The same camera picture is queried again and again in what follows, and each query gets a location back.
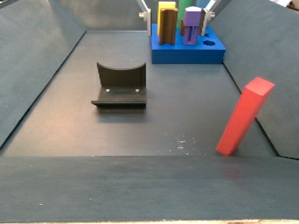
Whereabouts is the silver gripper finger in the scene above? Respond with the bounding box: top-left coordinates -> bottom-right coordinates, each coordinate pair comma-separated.
200,0 -> 222,36
136,0 -> 152,36

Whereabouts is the green cylinder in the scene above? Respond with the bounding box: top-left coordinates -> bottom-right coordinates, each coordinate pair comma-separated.
176,0 -> 192,28

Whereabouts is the light blue rounded block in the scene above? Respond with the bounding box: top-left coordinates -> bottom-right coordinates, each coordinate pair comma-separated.
195,0 -> 211,9

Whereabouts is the red rectangular block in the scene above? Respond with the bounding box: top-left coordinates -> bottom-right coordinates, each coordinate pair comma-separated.
216,77 -> 275,156

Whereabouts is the blue peg board base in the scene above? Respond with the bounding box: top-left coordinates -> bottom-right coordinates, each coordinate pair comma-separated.
151,24 -> 226,64

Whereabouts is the brown block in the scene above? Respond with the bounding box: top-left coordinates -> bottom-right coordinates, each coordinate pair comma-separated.
159,8 -> 178,46

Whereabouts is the purple pentagon block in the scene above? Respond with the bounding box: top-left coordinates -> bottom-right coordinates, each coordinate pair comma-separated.
183,6 -> 202,46

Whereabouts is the yellow-orange arch block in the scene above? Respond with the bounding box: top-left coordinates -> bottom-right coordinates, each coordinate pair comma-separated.
156,1 -> 176,35

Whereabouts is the black curved stand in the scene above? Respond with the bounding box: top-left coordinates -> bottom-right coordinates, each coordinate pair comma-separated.
91,63 -> 147,108

